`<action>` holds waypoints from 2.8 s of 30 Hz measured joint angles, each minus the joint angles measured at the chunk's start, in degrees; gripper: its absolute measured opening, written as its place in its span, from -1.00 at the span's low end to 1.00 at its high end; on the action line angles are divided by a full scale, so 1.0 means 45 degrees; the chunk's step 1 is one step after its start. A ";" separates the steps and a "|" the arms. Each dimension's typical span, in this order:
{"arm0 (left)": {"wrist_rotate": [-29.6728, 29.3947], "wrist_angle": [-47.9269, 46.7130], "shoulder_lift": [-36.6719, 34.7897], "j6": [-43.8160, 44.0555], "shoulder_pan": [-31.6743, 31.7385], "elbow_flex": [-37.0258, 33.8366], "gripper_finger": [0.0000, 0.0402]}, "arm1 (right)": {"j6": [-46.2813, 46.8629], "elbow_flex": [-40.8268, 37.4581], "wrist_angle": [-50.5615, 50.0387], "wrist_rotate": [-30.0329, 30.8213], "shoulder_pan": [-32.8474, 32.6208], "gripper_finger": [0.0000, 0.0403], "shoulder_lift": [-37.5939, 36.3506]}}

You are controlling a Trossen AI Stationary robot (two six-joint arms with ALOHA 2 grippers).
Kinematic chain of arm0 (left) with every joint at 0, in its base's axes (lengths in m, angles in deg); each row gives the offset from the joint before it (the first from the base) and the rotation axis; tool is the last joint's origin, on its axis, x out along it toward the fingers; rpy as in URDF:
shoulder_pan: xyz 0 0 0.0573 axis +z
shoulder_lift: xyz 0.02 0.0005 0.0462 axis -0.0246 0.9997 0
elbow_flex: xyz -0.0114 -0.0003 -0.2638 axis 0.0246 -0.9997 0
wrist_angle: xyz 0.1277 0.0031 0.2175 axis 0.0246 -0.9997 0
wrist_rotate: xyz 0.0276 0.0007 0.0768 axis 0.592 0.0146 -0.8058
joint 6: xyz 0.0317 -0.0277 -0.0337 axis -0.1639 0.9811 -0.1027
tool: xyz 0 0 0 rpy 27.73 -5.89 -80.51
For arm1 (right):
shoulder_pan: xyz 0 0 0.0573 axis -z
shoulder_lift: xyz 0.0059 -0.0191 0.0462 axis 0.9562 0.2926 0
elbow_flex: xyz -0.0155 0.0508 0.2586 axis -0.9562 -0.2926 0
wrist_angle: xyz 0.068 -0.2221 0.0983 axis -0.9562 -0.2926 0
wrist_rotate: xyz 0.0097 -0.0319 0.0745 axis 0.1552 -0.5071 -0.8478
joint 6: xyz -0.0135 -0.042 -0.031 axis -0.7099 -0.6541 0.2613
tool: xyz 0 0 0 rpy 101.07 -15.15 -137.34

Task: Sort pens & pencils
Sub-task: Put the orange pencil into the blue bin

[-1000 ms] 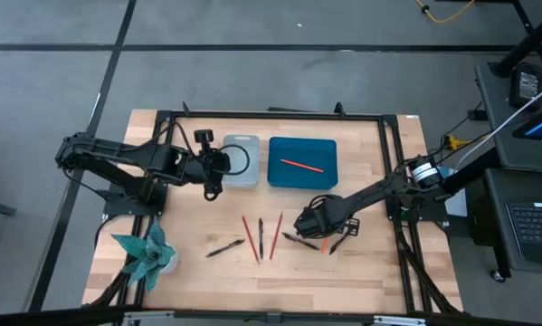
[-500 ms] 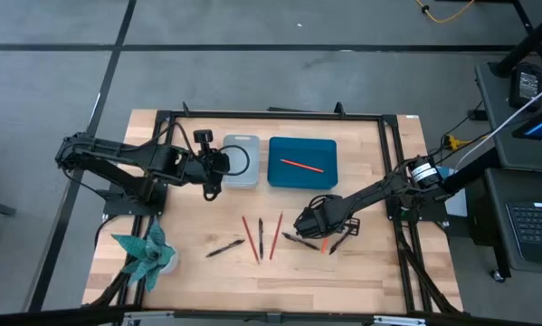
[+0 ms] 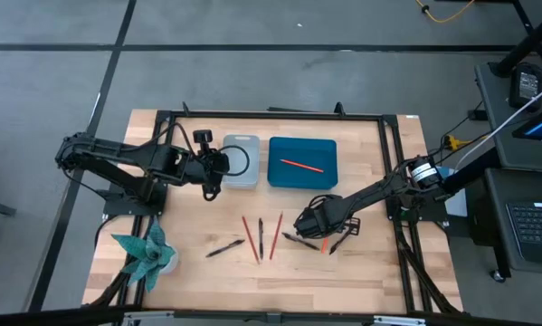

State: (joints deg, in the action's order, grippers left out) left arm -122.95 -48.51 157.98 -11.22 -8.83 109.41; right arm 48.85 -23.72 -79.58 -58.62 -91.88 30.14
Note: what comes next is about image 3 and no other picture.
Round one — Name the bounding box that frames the white plastic bin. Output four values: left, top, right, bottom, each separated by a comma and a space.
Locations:
219, 133, 261, 190

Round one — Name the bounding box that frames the silver metal bracket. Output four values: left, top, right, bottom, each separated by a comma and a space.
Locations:
122, 310, 176, 326
372, 314, 428, 326

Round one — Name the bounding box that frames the dark grey desk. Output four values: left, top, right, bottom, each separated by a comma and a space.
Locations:
473, 58, 542, 277

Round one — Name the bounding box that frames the teal artificial plant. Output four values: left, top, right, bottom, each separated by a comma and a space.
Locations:
110, 220, 177, 293

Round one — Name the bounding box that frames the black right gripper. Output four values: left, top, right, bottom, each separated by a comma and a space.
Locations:
292, 193, 362, 240

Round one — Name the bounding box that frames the teal plastic bin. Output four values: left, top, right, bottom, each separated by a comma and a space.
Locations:
267, 136, 339, 190

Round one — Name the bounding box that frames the yellow plug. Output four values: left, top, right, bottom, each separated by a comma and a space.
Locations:
442, 133, 489, 151

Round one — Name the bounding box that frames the black power adapter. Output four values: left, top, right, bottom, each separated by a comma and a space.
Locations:
509, 62, 542, 109

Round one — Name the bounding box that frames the black metal table frame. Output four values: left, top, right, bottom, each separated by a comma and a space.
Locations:
134, 101, 434, 316

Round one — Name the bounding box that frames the white cable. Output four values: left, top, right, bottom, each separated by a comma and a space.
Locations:
453, 79, 542, 171

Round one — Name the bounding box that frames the white plant pot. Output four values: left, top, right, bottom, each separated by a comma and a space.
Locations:
161, 247, 180, 275

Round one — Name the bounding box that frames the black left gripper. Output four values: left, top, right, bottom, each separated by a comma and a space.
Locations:
175, 144, 231, 202

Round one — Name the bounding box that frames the yellow extension cable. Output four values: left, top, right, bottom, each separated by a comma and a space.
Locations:
414, 0, 476, 24

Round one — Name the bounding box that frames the black overhead gantry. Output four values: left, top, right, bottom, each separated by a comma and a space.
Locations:
0, 303, 542, 326

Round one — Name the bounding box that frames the black stand leg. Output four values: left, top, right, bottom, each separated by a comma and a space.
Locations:
487, 0, 542, 78

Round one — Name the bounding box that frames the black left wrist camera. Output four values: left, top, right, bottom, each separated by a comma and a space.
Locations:
192, 129, 214, 155

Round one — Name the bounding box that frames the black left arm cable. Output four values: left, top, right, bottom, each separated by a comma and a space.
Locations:
155, 120, 252, 178

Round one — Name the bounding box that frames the black laptop keyboard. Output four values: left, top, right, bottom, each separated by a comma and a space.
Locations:
505, 201, 542, 269

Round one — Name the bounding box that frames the red pencil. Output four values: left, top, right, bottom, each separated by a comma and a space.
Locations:
269, 210, 285, 260
241, 216, 261, 265

